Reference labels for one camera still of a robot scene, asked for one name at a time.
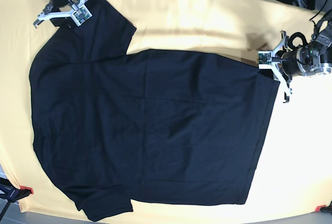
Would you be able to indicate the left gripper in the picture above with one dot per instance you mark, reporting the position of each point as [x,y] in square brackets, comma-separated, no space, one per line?
[299,62]

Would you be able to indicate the dark navy T-shirt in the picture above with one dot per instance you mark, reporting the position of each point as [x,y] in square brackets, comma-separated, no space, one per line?
[158,126]

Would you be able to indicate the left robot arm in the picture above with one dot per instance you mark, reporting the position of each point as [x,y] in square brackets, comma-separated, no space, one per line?
[320,38]

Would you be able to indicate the right red black clamp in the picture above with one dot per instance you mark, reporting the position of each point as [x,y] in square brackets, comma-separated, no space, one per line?
[324,208]

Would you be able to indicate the red black clamp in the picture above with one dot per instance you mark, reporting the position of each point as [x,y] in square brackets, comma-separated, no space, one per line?
[12,194]
[324,208]

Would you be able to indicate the left red black clamp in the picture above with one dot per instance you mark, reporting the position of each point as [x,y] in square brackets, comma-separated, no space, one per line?
[12,194]

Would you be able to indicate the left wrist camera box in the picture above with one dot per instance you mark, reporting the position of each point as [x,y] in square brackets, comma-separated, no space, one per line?
[264,59]

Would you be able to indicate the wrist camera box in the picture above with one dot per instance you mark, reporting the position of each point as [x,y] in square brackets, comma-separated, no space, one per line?
[264,59]
[80,16]

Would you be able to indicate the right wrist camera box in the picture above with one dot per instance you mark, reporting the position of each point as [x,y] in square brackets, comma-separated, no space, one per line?
[80,16]

